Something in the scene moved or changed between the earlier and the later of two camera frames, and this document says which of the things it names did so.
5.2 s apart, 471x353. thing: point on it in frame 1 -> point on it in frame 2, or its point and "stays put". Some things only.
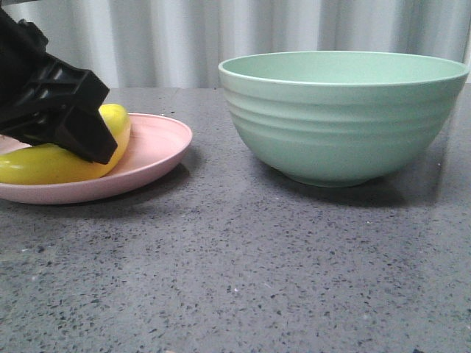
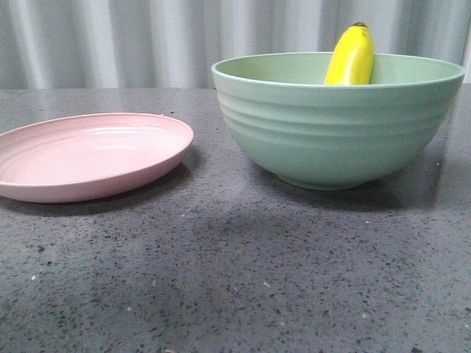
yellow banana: x=50 y=163 -> x=352 y=59
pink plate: x=155 y=145 stays put
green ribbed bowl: x=336 y=118 stays put
